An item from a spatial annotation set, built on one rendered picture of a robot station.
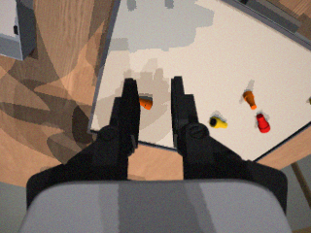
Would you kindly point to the grey open square box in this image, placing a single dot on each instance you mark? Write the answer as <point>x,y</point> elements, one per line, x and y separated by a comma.
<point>10,24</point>

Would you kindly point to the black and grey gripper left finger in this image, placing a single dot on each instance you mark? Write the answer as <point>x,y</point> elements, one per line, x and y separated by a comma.
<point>106,156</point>

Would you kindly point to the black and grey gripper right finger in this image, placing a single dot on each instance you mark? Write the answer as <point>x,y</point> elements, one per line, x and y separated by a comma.
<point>202,153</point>

